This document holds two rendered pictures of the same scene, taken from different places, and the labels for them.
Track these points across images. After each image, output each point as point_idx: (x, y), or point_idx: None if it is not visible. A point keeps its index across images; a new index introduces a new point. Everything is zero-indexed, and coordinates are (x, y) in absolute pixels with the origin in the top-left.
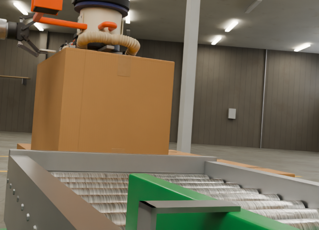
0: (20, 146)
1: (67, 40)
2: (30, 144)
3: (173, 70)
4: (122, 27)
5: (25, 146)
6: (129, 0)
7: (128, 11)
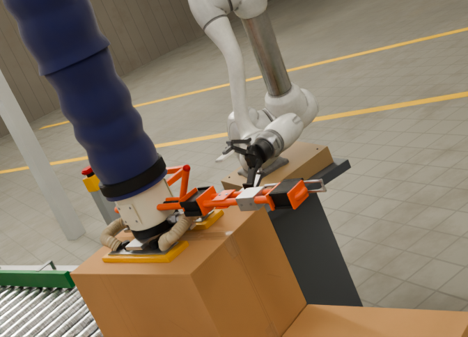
0: (417, 309)
1: (242, 184)
2: (453, 326)
3: (73, 280)
4: (120, 213)
5: (406, 312)
6: (99, 186)
7: (107, 196)
